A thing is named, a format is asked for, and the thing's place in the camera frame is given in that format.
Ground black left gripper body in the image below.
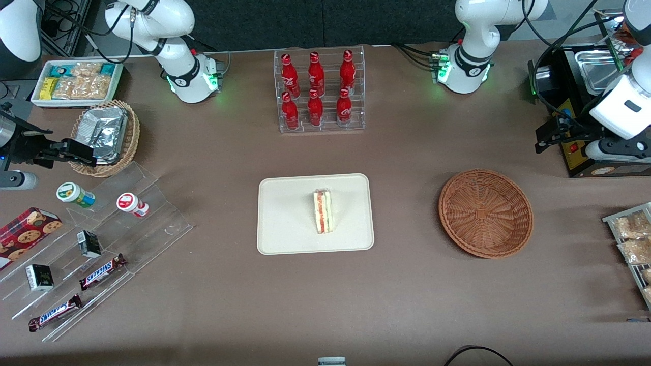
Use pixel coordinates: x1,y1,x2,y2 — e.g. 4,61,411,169
558,113,612,151

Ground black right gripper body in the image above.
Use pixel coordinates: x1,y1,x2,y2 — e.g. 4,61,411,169
0,118,63,170

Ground triangle sandwich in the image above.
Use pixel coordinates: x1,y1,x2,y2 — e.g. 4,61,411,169
312,189,335,235

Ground light wicker basket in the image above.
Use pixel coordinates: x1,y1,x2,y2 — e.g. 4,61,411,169
68,100,141,178

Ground brown round wicker basket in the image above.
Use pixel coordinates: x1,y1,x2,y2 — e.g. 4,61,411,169
438,169,535,259

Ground cream plastic tray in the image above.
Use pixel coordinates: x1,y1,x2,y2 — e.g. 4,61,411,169
257,173,375,255

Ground silver foil pack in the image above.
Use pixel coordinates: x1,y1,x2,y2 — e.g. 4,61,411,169
75,106,129,165

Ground green lid cup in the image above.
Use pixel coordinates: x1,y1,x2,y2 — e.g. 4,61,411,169
56,182,96,209

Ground white snack bin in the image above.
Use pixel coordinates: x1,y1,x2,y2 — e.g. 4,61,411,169
31,59,125,109

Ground black countertop appliance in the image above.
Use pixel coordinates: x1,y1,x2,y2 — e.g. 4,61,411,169
527,43,651,178

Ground clear bag of crackers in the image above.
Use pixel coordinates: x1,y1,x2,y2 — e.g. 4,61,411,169
52,75,111,100
70,62,103,79

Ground red lid cup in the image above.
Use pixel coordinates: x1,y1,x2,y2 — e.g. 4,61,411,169
116,192,150,219

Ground small black box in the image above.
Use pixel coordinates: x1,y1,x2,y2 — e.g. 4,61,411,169
76,230,103,259
25,264,55,292

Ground red cookie box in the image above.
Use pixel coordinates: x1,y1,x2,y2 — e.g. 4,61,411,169
0,207,64,272

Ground clear acrylic stepped display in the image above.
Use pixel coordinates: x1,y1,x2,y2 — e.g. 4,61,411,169
0,162,194,343

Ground clear bag of snacks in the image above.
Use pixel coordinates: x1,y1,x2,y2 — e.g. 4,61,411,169
617,237,651,265
612,211,651,240

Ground snickers bar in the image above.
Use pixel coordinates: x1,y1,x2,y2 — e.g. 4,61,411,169
78,253,128,291
27,294,83,332

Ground red cola bottle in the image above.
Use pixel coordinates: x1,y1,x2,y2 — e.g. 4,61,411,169
307,51,326,97
339,49,356,96
306,89,324,128
336,87,353,127
281,53,301,98
281,91,300,131

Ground clear acrylic bottle rack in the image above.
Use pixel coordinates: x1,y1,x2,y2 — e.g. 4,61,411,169
274,45,366,134

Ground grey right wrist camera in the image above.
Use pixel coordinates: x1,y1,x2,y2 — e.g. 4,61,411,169
0,171,39,191

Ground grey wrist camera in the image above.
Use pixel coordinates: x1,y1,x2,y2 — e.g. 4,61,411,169
0,171,39,191
585,137,651,164

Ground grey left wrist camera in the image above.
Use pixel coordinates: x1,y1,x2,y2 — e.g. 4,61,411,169
585,137,651,164

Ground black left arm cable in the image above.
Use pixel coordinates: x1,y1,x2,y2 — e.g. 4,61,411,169
524,0,624,120

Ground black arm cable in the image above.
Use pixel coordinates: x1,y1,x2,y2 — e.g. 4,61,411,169
524,0,624,120
43,0,153,65

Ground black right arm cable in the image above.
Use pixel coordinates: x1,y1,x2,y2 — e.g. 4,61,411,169
43,0,153,65

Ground black base cable bundle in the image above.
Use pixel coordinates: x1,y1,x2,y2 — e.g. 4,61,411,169
391,43,441,71

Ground black cable loop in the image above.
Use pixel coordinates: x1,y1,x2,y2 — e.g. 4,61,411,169
443,345,515,366

